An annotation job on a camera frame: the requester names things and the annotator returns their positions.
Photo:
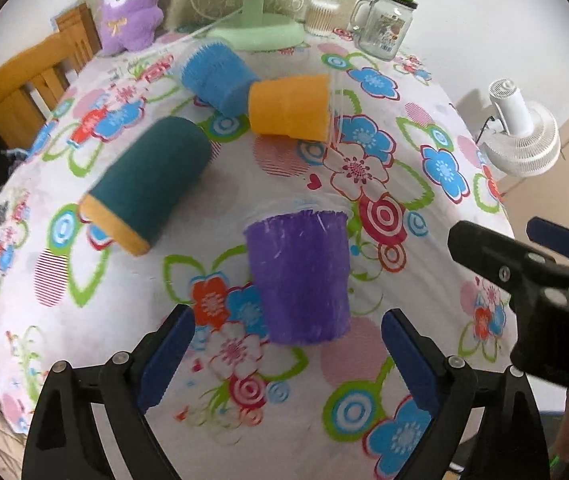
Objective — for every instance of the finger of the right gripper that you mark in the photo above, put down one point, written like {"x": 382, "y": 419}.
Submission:
{"x": 534, "y": 279}
{"x": 549, "y": 234}

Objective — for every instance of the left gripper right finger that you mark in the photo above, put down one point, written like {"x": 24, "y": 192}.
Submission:
{"x": 510, "y": 443}

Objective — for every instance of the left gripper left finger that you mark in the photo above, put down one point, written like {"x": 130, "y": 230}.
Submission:
{"x": 64, "y": 441}

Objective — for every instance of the purple plastic cup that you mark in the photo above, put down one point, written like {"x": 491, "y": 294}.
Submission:
{"x": 299, "y": 262}

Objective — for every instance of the dark teal cylinder cup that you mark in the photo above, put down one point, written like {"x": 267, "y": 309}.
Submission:
{"x": 134, "y": 198}

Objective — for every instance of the orange plastic cup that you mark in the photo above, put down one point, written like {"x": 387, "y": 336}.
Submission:
{"x": 297, "y": 107}

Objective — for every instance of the blue plastic cup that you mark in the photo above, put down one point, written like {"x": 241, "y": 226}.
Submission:
{"x": 213, "y": 72}

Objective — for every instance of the white floor fan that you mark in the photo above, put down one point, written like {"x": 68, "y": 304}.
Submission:
{"x": 522, "y": 139}

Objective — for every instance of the floral tablecloth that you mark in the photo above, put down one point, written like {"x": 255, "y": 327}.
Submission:
{"x": 241, "y": 406}

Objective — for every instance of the glass mason jar mug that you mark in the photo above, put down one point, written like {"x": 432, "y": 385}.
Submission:
{"x": 380, "y": 26}

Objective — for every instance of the cotton swab container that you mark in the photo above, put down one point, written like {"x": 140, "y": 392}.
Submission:
{"x": 320, "y": 16}

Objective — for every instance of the wooden chair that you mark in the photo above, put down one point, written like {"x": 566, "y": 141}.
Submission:
{"x": 33, "y": 82}

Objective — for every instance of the purple plush bunny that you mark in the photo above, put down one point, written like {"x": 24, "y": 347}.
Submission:
{"x": 128, "y": 25}

